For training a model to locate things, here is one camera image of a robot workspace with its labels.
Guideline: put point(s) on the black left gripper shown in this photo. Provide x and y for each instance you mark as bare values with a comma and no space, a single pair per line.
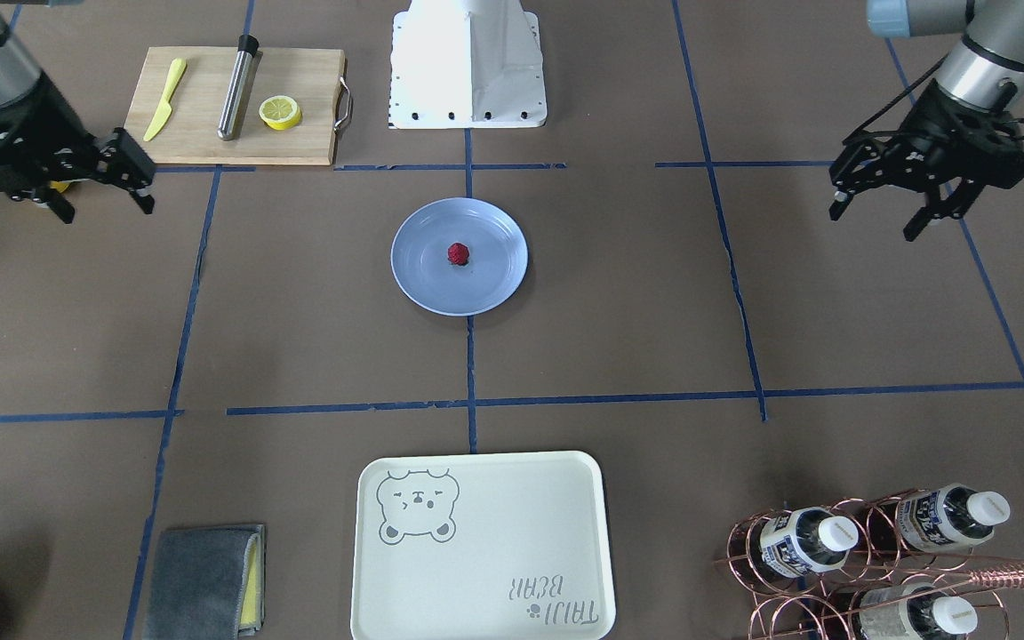
924,127

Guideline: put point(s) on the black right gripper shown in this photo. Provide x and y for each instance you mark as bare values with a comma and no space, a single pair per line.
43,127

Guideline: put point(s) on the red strawberry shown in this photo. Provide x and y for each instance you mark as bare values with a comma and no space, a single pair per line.
458,254

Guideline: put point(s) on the blue plastic plate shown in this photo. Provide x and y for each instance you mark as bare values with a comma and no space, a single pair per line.
498,263

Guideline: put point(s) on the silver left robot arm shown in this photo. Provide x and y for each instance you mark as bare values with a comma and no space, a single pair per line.
985,69

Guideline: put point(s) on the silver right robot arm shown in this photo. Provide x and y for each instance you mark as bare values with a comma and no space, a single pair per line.
26,93

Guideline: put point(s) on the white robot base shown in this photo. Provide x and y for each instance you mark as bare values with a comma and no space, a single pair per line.
466,65

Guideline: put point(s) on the yellow plastic knife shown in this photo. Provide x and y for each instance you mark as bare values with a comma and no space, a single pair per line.
164,108

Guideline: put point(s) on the half lemon slice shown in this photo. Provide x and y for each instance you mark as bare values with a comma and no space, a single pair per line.
280,113

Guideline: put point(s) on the steel cylinder tool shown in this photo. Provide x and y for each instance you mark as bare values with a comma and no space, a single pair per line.
247,52

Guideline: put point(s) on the wooden cutting board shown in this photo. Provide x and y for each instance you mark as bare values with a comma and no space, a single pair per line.
312,77

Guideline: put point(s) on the tea bottle white cap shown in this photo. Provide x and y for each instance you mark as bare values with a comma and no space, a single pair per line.
802,542

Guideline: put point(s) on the grey folded cloth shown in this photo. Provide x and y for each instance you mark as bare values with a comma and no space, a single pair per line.
208,583

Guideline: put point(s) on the cream bear tray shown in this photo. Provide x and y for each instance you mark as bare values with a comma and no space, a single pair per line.
482,546

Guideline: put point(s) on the copper wire bottle rack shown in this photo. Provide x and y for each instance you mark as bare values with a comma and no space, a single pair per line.
821,606

